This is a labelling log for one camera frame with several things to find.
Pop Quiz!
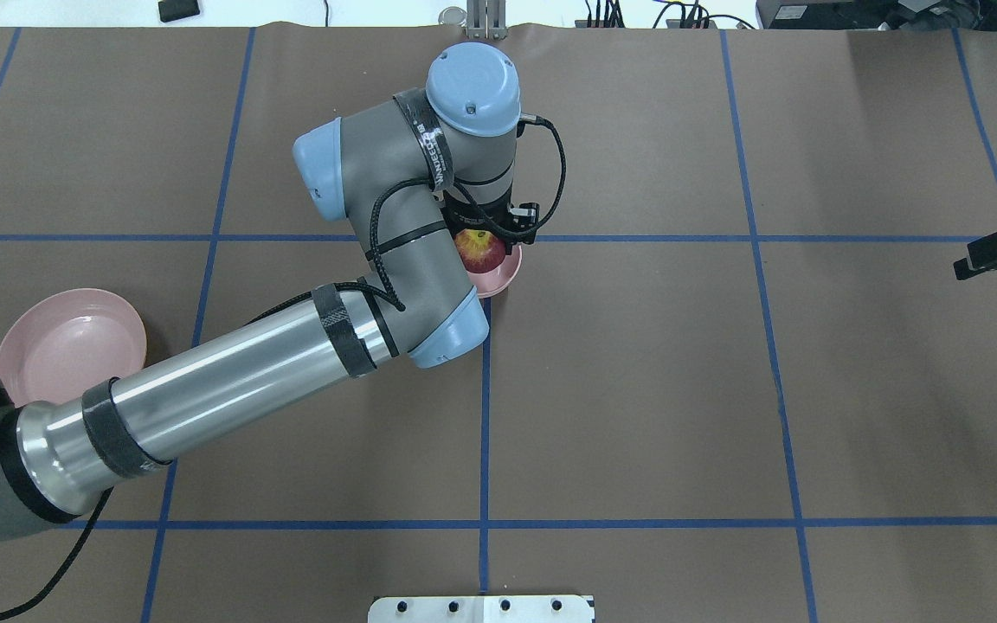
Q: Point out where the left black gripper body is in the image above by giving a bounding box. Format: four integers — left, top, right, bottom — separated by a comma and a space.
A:
442, 188, 543, 247

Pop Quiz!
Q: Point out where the red yellow apple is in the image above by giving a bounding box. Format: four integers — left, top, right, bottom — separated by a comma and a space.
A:
453, 228, 507, 273

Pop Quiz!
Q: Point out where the pink bowl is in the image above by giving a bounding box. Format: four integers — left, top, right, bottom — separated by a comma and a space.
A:
467, 245, 524, 299

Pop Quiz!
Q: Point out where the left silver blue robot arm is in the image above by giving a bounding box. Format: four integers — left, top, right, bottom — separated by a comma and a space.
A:
0, 42, 541, 542

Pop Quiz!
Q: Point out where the pink plate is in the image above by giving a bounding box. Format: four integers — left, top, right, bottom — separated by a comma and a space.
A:
0, 288, 147, 406

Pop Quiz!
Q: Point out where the black laptop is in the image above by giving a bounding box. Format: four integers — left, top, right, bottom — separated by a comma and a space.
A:
755, 1, 997, 32

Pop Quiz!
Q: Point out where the small black square device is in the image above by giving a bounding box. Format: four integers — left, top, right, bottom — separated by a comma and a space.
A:
156, 0, 201, 23

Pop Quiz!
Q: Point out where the aluminium frame post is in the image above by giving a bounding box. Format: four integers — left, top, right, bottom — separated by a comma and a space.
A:
464, 0, 509, 41

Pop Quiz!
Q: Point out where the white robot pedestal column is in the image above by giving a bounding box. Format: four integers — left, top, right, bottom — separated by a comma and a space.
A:
367, 594, 596, 622

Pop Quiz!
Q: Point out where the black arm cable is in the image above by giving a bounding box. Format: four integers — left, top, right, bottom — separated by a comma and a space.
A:
0, 114, 567, 623

